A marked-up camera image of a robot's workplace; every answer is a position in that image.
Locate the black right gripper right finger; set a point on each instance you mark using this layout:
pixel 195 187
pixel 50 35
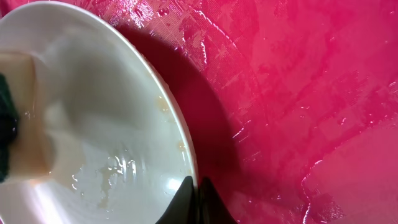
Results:
pixel 212 208

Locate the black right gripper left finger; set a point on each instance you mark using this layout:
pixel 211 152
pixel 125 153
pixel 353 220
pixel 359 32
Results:
pixel 182 208

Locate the white plate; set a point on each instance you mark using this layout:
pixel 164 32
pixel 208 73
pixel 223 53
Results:
pixel 121 148

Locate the green yellow sponge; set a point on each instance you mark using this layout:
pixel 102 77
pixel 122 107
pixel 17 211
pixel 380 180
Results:
pixel 25 150

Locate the red plastic tray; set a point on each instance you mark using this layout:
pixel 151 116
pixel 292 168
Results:
pixel 291 106

